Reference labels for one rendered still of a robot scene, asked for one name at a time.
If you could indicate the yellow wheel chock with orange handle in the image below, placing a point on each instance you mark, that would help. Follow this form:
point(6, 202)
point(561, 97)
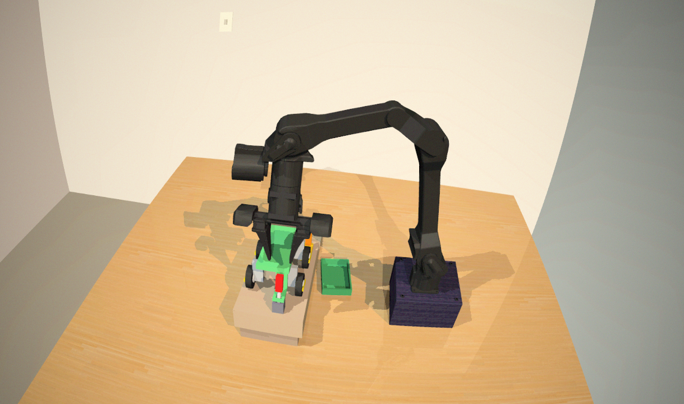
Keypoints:
point(309, 243)

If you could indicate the green tray floor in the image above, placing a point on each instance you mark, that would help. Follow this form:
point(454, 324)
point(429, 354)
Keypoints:
point(335, 276)

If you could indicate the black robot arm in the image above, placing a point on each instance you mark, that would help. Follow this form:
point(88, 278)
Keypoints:
point(287, 148)

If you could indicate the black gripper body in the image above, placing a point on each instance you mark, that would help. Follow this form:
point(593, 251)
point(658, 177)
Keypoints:
point(284, 205)

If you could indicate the red-headed pin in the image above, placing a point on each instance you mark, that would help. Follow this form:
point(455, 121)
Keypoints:
point(279, 284)

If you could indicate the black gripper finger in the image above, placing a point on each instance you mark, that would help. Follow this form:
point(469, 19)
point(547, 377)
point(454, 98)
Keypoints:
point(264, 236)
point(297, 240)

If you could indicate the green trolley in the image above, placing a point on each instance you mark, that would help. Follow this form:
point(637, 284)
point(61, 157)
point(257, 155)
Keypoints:
point(281, 238)

